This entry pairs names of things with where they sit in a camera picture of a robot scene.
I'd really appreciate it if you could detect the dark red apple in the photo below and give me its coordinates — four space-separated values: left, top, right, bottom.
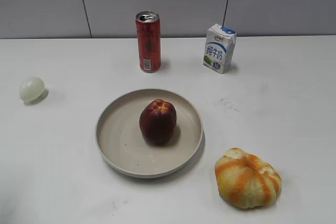
139 99 177 145

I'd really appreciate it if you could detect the beige round plate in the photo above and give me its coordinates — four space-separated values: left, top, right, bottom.
96 89 205 179

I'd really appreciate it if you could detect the white blue milk carton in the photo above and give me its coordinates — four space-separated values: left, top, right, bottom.
203 24 236 74

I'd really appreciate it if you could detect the red soda can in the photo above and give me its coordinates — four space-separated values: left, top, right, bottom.
135 10 161 72

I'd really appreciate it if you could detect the orange yellow pumpkin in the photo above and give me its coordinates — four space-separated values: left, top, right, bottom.
215 147 281 209

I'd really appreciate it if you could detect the pale white round ball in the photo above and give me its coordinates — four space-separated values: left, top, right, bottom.
19 77 45 103

